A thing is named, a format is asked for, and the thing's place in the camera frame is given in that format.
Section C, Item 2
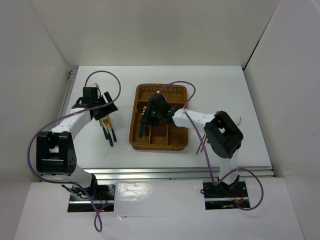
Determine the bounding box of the gold spoon green handle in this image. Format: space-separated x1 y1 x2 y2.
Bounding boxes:
144 124 150 136
138 105 149 138

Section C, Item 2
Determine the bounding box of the gold knife green handle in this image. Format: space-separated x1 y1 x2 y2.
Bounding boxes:
98 119 109 140

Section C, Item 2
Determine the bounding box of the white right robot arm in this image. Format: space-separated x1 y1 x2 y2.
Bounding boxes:
140 92 244 196

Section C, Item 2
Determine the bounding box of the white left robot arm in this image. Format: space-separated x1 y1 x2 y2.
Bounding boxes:
36 85 118 200

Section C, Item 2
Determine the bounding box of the brown wicker cutlery tray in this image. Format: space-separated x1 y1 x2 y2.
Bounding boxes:
128 83 189 151

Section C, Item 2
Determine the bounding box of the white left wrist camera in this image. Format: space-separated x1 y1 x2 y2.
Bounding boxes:
91 83 100 88

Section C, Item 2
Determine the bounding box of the aluminium frame rail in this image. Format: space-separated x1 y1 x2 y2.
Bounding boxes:
39 65 276 181

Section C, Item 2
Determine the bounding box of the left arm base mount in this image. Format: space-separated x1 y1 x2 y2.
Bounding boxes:
61 184 115 213

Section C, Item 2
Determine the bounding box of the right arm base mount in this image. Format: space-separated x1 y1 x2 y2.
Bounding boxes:
200 181 251 210

